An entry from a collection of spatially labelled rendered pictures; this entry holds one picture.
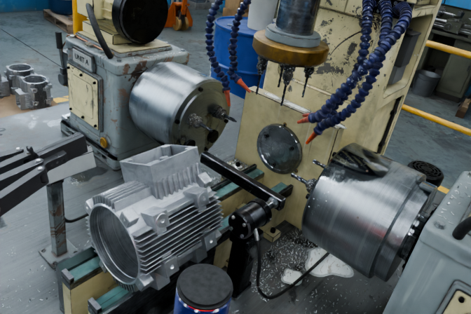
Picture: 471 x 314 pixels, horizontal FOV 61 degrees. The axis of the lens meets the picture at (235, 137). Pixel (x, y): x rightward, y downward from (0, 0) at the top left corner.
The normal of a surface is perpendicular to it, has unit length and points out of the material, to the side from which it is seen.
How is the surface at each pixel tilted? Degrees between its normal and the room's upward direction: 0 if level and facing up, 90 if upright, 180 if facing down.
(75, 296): 90
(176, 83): 28
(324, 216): 81
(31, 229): 0
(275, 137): 90
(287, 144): 90
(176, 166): 67
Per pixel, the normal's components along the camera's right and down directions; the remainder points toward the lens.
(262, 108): -0.64, 0.28
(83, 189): 0.14, -0.87
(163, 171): 0.74, 0.04
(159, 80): -0.26, -0.55
